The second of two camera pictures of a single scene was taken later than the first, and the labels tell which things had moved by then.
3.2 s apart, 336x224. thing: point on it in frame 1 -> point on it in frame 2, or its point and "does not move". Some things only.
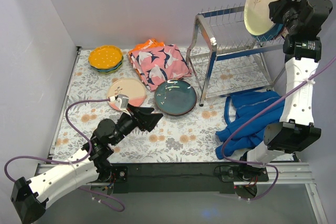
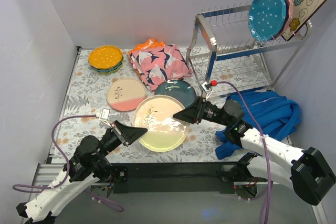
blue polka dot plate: (107, 70) does not move
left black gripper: (138, 118) -> (119, 133)
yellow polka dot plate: (105, 57) does not move
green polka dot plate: (118, 69) does not move
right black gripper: (278, 9) -> (199, 110)
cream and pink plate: (133, 88) does not move
